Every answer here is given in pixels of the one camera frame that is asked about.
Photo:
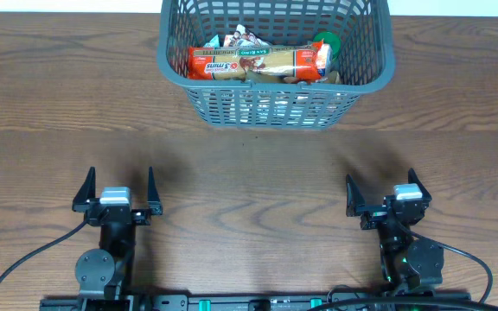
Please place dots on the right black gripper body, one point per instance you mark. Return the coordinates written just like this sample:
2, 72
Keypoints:
391, 214

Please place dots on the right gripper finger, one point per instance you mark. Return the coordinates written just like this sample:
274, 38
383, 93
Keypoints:
356, 203
413, 178

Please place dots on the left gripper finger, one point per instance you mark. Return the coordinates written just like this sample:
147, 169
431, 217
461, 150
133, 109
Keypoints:
81, 201
153, 198

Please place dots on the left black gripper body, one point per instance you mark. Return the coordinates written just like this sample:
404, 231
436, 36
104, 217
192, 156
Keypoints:
141, 218

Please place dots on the gold foil bag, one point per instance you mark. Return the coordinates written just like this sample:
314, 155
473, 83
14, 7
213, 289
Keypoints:
330, 78

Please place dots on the red spaghetti packet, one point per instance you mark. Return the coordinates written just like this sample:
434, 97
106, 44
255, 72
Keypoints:
307, 62

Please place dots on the green lid jar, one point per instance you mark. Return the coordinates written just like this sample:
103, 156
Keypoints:
332, 39

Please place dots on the white brown snack pouch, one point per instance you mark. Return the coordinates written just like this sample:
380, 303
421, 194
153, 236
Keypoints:
243, 37

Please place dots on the teal white small packet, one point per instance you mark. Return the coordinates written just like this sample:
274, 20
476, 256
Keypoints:
213, 43

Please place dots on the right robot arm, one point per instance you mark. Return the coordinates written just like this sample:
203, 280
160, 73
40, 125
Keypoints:
409, 264

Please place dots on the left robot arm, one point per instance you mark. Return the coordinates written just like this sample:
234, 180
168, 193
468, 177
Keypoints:
105, 272

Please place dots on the grey plastic basket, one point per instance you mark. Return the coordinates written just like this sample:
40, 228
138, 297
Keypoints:
365, 62

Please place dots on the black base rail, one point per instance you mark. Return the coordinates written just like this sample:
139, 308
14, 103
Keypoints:
199, 303

